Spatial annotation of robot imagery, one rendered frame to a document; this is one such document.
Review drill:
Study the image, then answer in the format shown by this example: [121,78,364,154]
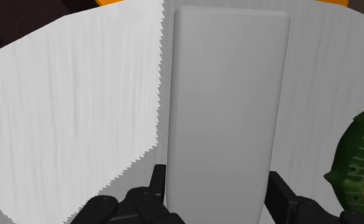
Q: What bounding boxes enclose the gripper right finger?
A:
[263,171,364,224]

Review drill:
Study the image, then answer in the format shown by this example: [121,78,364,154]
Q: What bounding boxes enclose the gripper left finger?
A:
[69,164,186,224]

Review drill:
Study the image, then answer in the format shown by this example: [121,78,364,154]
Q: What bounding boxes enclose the white rounded rectangular block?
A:
[165,5,291,224]

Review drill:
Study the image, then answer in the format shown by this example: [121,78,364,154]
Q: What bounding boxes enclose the green round patterned dish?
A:
[323,104,364,218]

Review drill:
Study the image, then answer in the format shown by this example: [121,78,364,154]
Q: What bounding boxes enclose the orange flat shape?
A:
[94,0,349,8]

